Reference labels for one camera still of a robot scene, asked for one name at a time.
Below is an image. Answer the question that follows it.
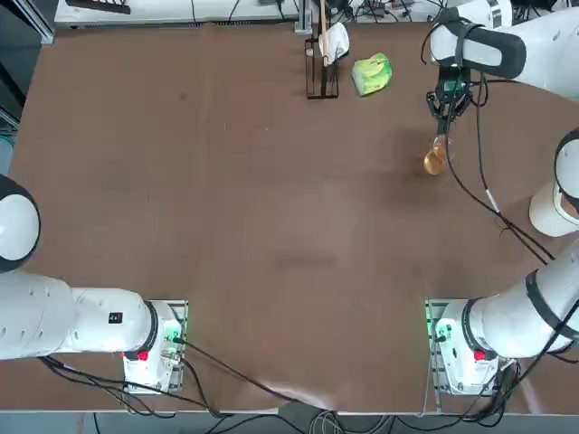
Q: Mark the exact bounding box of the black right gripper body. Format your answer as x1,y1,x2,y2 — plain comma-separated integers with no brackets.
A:
434,65,472,99

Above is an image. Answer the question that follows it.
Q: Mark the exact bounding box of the clear measuring cup amber solution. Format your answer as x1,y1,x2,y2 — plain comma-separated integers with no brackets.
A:
422,134,455,177

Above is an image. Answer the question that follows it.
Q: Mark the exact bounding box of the wooden rod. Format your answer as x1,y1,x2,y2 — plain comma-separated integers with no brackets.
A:
318,0,331,68

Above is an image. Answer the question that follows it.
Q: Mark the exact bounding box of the black power strip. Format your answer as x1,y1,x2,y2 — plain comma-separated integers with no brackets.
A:
65,0,132,14

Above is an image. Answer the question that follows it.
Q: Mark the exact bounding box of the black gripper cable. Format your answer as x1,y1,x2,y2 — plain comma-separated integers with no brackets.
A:
445,99,551,264

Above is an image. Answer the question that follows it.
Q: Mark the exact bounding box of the black cable with white tag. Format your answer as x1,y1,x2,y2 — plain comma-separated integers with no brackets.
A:
472,74,555,261

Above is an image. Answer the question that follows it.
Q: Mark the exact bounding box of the black wire rack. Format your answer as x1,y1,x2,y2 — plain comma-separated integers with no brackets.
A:
305,38,340,100

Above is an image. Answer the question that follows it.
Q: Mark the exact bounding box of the aluminium post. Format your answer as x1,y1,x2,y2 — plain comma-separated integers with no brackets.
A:
294,0,314,33

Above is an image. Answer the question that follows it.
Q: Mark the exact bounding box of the white cable tray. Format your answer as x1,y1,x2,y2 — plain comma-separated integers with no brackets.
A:
53,0,453,24

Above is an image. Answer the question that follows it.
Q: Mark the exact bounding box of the black base cable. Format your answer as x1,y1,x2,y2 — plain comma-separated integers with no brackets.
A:
38,355,223,417
174,336,338,411

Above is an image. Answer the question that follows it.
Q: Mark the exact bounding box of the aluminium frame rail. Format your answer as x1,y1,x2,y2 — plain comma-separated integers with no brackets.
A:
0,0,56,45

